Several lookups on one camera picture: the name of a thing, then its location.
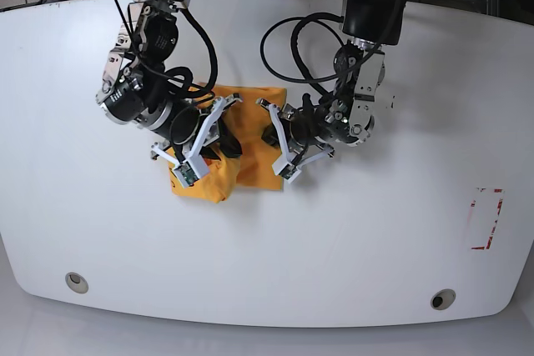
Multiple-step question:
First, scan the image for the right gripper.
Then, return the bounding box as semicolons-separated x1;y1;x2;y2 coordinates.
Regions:
149;94;243;163

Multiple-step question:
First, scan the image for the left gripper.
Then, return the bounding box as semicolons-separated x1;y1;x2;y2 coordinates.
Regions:
256;97;335;172

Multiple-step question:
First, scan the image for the yellow t-shirt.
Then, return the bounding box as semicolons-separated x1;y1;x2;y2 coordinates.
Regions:
169;85;287;203

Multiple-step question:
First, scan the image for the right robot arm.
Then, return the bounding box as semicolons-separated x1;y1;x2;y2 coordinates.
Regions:
96;0;219;161

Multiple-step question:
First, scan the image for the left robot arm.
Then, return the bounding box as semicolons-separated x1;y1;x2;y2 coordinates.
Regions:
257;0;406;182

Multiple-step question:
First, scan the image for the red tape marking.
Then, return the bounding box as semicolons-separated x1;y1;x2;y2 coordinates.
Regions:
466;188;505;251

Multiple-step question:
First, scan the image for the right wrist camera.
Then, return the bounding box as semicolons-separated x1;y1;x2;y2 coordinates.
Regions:
172;155;209;188

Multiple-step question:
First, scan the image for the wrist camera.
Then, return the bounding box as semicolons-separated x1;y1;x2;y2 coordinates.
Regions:
272;158;301;183
172;155;209;188

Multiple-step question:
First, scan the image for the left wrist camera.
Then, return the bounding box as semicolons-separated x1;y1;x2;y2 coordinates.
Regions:
272;158;301;183

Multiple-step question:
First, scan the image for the left table cable grommet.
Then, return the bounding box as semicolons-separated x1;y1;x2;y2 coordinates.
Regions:
65;272;88;294

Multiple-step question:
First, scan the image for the table cable grommet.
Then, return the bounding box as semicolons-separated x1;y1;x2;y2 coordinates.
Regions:
65;272;88;294
431;288;456;311

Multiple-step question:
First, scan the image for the right table cable grommet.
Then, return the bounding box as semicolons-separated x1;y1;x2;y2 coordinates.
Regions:
431;288;456;311

